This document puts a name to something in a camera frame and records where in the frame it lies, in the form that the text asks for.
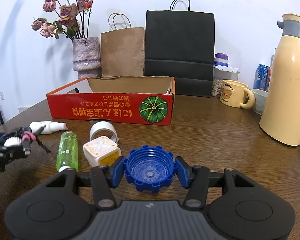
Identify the white spray bottle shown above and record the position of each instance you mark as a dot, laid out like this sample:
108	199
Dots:
47	127

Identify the black paper bag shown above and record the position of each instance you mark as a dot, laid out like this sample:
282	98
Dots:
181	44

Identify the white tape roll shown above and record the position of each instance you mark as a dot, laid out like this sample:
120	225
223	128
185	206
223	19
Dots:
103	128

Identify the cream thermos jug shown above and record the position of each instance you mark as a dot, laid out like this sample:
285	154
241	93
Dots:
281	115

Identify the purple lid container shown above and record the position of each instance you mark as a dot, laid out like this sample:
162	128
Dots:
221	59

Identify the blue soda can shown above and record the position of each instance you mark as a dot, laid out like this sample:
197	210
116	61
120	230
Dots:
262	77

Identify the white cube charger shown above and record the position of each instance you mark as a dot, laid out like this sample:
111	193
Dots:
101	151

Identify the brown paper bag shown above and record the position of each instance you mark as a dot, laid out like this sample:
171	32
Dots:
122	48

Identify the dried pink roses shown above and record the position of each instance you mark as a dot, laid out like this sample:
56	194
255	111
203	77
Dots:
73	19

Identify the green spray bottle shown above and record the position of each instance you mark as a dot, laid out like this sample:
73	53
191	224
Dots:
67	156

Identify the clear jar white lid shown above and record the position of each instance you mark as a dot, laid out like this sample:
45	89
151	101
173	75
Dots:
221	73

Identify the purple textured vase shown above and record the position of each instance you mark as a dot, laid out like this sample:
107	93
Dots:
86	57

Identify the blue ridged bottle cap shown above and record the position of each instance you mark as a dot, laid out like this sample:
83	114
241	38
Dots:
150	168

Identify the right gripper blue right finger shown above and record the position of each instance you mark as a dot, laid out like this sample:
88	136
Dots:
184	172

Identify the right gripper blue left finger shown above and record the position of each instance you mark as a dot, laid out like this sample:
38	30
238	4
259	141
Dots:
116	172

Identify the pale green bowl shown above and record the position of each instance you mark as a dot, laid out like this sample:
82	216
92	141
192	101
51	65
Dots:
260	100

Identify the yellow bear mug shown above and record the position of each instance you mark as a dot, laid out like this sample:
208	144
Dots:
237	94

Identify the red cardboard pumpkin box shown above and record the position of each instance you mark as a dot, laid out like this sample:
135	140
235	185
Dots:
128	99

